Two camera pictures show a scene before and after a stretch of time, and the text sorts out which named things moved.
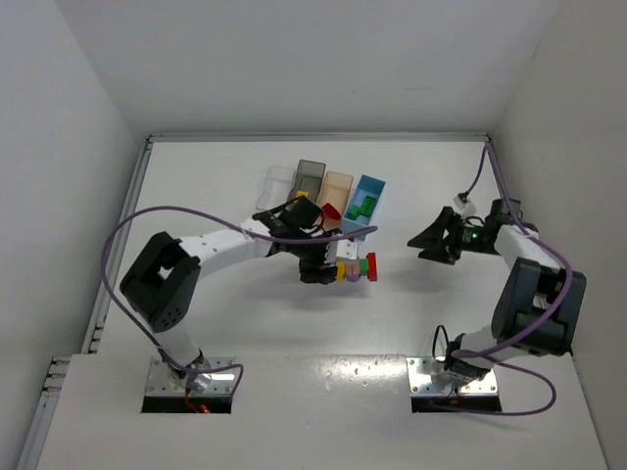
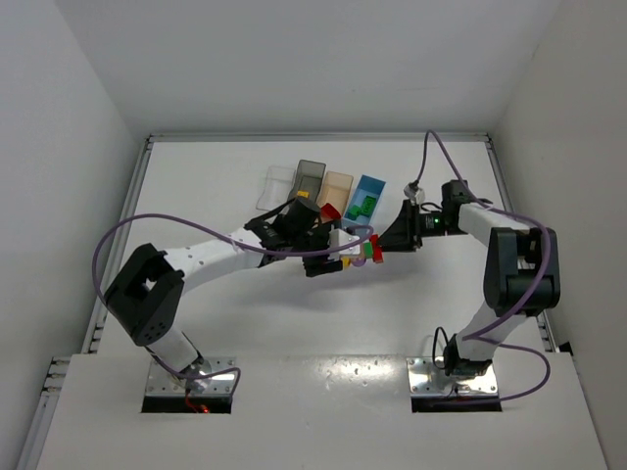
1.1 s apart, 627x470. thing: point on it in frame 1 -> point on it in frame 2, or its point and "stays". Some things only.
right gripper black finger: x=443 y=240 -> x=403 y=235
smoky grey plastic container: x=309 y=177 stays
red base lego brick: x=371 y=266 -> x=377 y=250
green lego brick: x=368 y=206 stays
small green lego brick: x=354 y=211 stays
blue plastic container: x=362 y=206 stays
